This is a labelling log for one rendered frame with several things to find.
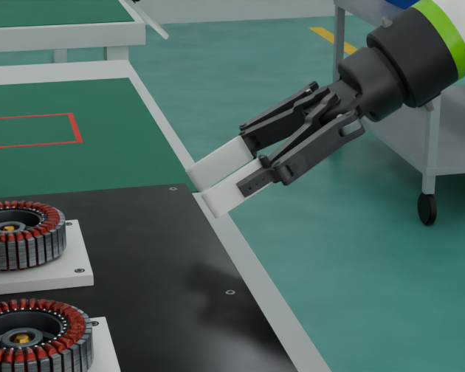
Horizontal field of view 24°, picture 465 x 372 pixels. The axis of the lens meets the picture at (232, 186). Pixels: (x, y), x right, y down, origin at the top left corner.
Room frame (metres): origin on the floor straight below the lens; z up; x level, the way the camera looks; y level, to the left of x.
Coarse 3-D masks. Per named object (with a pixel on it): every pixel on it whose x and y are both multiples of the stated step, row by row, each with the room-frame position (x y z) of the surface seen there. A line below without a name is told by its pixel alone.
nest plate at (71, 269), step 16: (80, 240) 1.03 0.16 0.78; (64, 256) 0.99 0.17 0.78; (80, 256) 0.99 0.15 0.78; (0, 272) 0.95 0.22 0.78; (16, 272) 0.95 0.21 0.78; (32, 272) 0.95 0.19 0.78; (48, 272) 0.95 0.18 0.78; (64, 272) 0.95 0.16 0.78; (80, 272) 0.95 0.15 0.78; (0, 288) 0.93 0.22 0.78; (16, 288) 0.93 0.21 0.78; (32, 288) 0.93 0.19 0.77; (48, 288) 0.94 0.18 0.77
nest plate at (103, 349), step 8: (96, 320) 0.85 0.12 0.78; (104, 320) 0.85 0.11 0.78; (96, 328) 0.83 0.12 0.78; (104, 328) 0.83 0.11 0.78; (96, 336) 0.82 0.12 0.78; (104, 336) 0.82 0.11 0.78; (96, 344) 0.81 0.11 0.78; (104, 344) 0.81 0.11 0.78; (112, 344) 0.81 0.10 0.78; (96, 352) 0.79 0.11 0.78; (104, 352) 0.79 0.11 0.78; (112, 352) 0.79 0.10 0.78; (96, 360) 0.78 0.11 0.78; (104, 360) 0.78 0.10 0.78; (112, 360) 0.78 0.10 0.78; (96, 368) 0.76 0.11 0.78; (104, 368) 0.76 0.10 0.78; (112, 368) 0.76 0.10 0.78
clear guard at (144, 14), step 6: (126, 0) 0.97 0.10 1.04; (132, 0) 0.99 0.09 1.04; (132, 6) 0.97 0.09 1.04; (138, 6) 0.98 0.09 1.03; (138, 12) 0.97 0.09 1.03; (144, 12) 0.97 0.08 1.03; (144, 18) 0.97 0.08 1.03; (150, 18) 0.97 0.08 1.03; (150, 24) 0.98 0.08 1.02; (156, 24) 0.98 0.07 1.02; (156, 30) 0.98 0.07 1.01; (162, 30) 0.98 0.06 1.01; (162, 36) 0.98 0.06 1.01; (168, 36) 0.98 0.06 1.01
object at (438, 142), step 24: (336, 0) 3.87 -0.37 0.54; (360, 0) 3.83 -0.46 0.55; (384, 0) 3.83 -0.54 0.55; (408, 0) 3.61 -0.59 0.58; (336, 24) 3.88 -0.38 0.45; (336, 48) 3.87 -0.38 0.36; (336, 72) 3.87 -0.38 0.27; (456, 96) 3.86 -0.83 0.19; (360, 120) 3.58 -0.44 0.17; (384, 120) 3.54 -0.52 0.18; (408, 120) 3.54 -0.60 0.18; (432, 120) 3.03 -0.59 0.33; (456, 120) 3.54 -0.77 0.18; (408, 144) 3.27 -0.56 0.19; (432, 144) 3.03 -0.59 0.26; (456, 144) 3.27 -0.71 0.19; (432, 168) 3.03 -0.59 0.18; (456, 168) 3.05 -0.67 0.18; (432, 192) 3.04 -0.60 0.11; (432, 216) 3.00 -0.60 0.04
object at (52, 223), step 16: (0, 208) 1.03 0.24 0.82; (16, 208) 1.04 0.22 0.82; (32, 208) 1.04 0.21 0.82; (48, 208) 1.03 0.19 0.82; (0, 224) 1.01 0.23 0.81; (16, 224) 1.01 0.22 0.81; (32, 224) 1.03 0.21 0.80; (48, 224) 0.99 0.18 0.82; (64, 224) 1.00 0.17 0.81; (0, 240) 0.95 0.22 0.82; (16, 240) 0.96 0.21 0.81; (32, 240) 0.96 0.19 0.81; (48, 240) 0.97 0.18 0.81; (64, 240) 1.00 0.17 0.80; (0, 256) 0.95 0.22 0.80; (16, 256) 0.96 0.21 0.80; (32, 256) 0.96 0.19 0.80; (48, 256) 0.97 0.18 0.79
